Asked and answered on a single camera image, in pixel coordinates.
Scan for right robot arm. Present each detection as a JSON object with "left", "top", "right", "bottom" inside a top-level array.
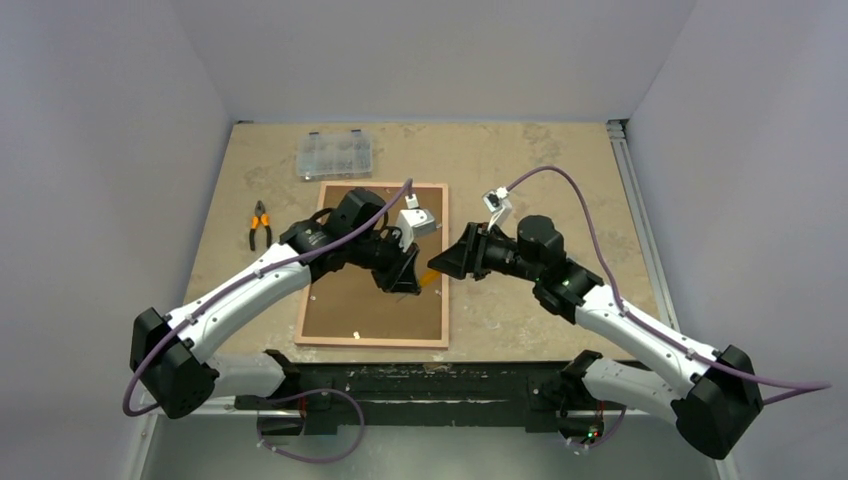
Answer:
[{"left": 428, "top": 215, "right": 764, "bottom": 460}]

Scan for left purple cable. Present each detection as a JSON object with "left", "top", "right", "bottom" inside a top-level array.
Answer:
[{"left": 122, "top": 177, "right": 415, "bottom": 419}]

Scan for orange handled screwdriver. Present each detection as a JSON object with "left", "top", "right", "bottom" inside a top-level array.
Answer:
[{"left": 418, "top": 270, "right": 442, "bottom": 292}]

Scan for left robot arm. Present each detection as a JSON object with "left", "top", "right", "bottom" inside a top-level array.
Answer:
[{"left": 122, "top": 181, "right": 436, "bottom": 419}]

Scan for orange black pliers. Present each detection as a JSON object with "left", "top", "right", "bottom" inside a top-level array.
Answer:
[{"left": 248, "top": 200, "right": 273, "bottom": 251}]

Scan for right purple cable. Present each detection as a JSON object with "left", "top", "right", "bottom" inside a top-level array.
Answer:
[{"left": 503, "top": 165, "right": 832, "bottom": 407}]

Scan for clear plastic screw organizer box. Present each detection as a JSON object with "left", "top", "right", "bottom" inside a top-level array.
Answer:
[{"left": 296, "top": 129, "right": 374, "bottom": 181}]

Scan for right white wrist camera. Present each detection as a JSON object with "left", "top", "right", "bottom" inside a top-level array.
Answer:
[{"left": 482, "top": 186, "right": 513, "bottom": 231}]

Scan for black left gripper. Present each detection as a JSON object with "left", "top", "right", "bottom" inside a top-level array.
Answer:
[{"left": 348, "top": 227, "right": 420, "bottom": 293}]

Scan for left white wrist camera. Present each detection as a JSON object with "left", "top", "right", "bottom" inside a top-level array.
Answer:
[{"left": 395, "top": 193, "right": 438, "bottom": 252}]

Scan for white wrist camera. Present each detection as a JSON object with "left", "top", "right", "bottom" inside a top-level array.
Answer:
[
  {"left": 395, "top": 193, "right": 438, "bottom": 252},
  {"left": 482, "top": 186, "right": 513, "bottom": 231}
]

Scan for purple cable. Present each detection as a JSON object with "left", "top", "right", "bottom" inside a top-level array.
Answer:
[
  {"left": 122, "top": 177, "right": 415, "bottom": 419},
  {"left": 503, "top": 165, "right": 832, "bottom": 407}
]

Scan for pink photo frame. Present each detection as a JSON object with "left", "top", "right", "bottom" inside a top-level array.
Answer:
[{"left": 294, "top": 183, "right": 450, "bottom": 349}]

